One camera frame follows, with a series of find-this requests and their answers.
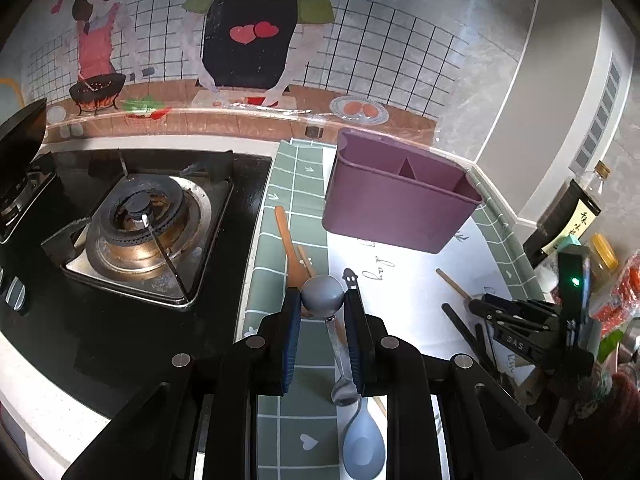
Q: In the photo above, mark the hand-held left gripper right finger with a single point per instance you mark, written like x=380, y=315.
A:
x=352, y=340

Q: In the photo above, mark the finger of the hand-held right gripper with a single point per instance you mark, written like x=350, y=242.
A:
x=510, y=302
x=520, y=324

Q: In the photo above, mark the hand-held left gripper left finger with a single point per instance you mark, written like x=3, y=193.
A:
x=292, y=340

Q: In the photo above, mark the grey metal spoon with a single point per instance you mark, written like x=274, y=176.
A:
x=323, y=295

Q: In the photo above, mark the wooden spoon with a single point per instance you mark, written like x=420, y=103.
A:
x=290, y=250

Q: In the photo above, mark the blue-grey spoon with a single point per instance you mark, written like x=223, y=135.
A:
x=362, y=442

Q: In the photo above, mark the purple utensil holder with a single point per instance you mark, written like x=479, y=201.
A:
x=395, y=210

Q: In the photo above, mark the person's right forearm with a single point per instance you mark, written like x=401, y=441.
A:
x=622, y=400

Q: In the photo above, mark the green white printed mat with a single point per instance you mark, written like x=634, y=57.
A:
x=400, y=280

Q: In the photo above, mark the dark sauce bottle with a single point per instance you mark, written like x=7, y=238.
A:
x=565, y=215

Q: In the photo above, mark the chili jar yellow lid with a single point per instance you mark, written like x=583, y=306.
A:
x=605, y=252

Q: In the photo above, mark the black gas stove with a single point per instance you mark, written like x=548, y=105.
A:
x=125, y=270

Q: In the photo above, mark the white vent grille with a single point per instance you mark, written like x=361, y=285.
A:
x=600, y=115

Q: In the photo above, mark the cartoon wall poster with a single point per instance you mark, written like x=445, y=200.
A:
x=350, y=50

